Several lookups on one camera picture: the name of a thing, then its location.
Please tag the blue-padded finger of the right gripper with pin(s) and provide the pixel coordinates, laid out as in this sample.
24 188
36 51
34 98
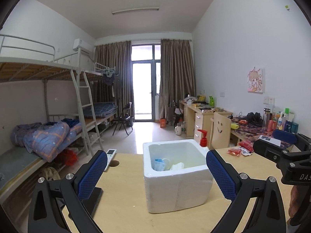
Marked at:
285 136

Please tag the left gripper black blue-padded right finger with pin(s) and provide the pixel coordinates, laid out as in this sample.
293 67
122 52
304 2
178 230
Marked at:
268 214

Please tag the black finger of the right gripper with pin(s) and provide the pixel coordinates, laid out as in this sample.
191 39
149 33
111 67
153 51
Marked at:
271 152

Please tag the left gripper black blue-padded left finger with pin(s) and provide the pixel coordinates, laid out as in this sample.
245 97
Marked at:
45 213

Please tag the white tissue stack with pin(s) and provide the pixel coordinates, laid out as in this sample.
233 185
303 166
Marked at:
178 166

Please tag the person's right hand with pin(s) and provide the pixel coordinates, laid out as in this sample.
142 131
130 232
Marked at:
293 205

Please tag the white printed paper sheet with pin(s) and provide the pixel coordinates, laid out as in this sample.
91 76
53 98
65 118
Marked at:
270 140

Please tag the red can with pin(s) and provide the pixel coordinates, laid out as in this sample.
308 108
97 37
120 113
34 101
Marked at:
271 126

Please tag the red snack bag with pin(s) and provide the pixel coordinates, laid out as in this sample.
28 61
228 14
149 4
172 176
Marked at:
246 145

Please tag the white snack packet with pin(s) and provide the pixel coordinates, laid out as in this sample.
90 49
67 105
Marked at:
245 152

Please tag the glass thermos bottle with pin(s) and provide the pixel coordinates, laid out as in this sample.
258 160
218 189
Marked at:
266 118

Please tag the black headphones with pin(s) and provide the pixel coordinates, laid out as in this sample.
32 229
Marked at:
254 119

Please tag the red orange snack packet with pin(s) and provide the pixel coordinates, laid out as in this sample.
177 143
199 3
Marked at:
234 151

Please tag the black smartphone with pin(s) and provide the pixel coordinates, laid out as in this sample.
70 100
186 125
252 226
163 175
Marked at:
92 203

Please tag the yellow object on desk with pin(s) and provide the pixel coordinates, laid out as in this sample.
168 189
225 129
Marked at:
234 126

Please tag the wooden smiley face chair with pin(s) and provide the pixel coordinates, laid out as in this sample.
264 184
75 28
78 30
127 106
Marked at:
221 130

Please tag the metal bunk bed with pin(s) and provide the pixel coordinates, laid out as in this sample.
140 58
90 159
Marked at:
40 87

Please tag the white red pump lotion bottle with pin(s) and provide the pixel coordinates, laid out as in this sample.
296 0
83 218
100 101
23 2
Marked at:
203 140

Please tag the blue plaid quilt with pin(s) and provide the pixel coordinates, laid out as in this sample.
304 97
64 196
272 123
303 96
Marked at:
46 140

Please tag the wooden desk with drawers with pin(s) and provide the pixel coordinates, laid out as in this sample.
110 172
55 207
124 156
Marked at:
195 119

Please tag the white remote control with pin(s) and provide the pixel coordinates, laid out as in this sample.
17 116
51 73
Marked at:
110 155

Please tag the white styrofoam box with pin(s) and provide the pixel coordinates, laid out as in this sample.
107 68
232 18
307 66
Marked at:
167 190

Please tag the brown curtain right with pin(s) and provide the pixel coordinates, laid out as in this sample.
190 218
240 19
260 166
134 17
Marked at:
177 73

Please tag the brown curtain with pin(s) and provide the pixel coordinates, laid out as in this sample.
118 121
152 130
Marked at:
177 73
117 83

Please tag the black folding chair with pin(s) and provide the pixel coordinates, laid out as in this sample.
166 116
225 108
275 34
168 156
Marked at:
124 118

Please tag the brown curtain left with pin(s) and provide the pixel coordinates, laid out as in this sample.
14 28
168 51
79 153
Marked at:
117 83

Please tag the ceiling tube light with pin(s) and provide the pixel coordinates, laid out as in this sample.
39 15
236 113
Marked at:
133 10

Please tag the anime girl wall picture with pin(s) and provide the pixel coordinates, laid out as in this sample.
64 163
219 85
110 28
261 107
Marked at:
255 81

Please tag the white wall air conditioner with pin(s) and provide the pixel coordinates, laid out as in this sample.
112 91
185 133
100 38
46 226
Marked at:
83 46

